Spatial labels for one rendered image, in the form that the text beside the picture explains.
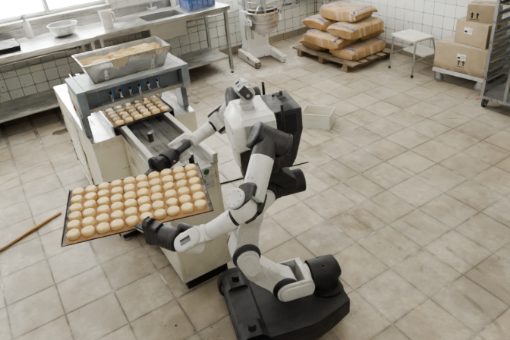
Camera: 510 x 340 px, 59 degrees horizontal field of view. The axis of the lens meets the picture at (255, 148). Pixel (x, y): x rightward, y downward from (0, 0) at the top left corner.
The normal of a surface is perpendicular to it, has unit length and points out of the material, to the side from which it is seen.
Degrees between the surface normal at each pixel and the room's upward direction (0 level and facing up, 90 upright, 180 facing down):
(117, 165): 90
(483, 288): 0
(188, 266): 90
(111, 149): 90
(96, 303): 0
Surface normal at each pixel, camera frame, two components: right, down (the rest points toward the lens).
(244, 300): -0.09, -0.86
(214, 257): 0.53, 0.38
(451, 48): -0.80, 0.29
